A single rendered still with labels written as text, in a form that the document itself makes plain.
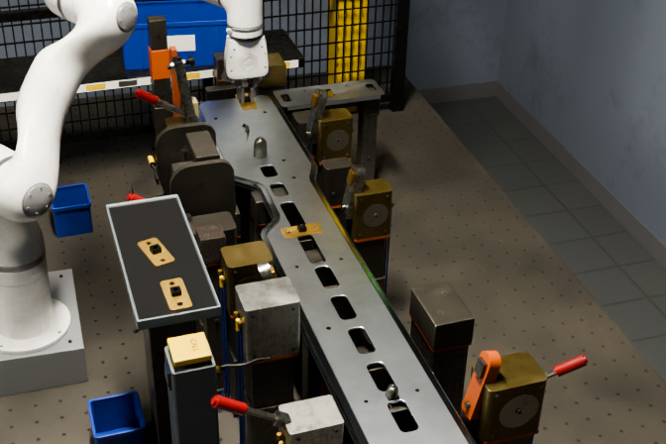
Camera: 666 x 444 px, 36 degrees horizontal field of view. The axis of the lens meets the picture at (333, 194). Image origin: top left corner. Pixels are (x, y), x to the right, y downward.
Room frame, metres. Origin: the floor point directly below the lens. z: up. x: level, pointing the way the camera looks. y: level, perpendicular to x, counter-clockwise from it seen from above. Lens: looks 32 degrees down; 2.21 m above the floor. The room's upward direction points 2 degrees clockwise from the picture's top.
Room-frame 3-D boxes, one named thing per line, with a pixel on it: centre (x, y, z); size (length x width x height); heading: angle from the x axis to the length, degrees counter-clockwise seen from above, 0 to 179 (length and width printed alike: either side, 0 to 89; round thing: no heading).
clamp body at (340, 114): (2.27, -0.01, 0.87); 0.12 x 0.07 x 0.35; 109
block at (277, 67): (2.55, 0.19, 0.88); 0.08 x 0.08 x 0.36; 19
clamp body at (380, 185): (1.93, -0.09, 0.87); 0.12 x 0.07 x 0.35; 109
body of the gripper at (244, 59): (2.25, 0.22, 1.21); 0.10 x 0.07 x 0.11; 109
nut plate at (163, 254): (1.49, 0.31, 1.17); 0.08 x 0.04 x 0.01; 33
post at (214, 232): (1.65, 0.24, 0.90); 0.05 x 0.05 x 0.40; 19
